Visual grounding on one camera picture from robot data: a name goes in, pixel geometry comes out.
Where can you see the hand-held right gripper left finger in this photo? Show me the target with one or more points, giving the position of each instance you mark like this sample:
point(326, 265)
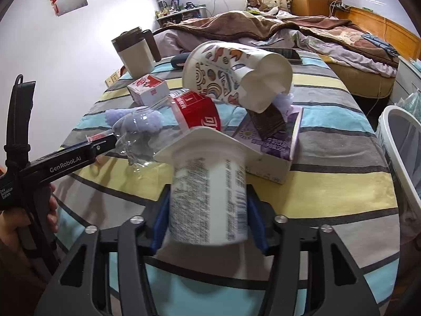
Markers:
point(161, 225)

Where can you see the green plastic bag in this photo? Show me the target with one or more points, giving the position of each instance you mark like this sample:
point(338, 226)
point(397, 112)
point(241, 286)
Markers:
point(411, 105)

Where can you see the beige mug with brown lid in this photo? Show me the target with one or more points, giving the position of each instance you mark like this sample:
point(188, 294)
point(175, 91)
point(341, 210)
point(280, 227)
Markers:
point(136, 56)

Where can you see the red and white carton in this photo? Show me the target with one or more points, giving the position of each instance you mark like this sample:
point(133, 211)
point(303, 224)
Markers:
point(148, 89)

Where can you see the clear bottle with red label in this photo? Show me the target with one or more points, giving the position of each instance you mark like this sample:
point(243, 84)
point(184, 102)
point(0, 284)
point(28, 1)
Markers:
point(194, 112)

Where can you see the dark blue case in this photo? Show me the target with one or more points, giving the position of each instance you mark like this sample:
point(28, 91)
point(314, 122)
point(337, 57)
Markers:
point(179, 61)

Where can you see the white trash bin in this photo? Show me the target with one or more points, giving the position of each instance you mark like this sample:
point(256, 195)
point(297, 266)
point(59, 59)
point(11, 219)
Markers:
point(399, 144)

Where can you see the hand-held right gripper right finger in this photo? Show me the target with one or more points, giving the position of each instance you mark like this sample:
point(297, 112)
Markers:
point(258, 219)

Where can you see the patterned paper cup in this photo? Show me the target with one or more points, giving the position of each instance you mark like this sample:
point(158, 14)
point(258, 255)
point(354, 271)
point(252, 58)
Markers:
point(223, 72)

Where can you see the white cabinet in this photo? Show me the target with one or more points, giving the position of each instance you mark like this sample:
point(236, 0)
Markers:
point(408, 75)

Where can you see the red hanging ornament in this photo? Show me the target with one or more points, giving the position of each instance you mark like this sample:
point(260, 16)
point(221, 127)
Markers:
point(53, 1)

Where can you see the brown teddy bear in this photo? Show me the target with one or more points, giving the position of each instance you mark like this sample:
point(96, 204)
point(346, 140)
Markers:
point(258, 3)

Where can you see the lavender bed sheet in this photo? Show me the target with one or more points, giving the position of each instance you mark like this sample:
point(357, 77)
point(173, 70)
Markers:
point(355, 59)

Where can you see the striped tablecloth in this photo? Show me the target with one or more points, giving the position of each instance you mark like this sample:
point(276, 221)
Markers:
point(329, 121)

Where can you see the purple and white box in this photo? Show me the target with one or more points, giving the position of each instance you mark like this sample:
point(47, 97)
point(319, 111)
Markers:
point(276, 153)

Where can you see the person's left hand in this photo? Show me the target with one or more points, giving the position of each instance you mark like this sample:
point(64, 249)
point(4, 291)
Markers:
point(52, 214)

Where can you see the wooden headboard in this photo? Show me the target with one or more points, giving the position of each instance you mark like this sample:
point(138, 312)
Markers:
point(388, 29)

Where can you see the cluttered desk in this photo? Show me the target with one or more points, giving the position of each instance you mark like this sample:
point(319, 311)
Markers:
point(184, 14)

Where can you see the white yogurt cup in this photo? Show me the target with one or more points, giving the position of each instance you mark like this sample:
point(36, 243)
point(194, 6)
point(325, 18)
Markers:
point(207, 197)

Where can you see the power strip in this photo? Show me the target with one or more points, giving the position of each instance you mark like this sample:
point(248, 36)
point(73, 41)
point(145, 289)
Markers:
point(338, 5)

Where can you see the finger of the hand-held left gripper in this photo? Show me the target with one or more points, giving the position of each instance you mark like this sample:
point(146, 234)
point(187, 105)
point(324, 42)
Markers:
point(105, 144)

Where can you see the wall socket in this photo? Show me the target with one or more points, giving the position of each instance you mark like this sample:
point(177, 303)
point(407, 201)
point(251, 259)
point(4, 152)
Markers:
point(111, 78)

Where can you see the unmade bed with blankets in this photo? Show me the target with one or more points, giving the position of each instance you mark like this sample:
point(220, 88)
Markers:
point(250, 26)

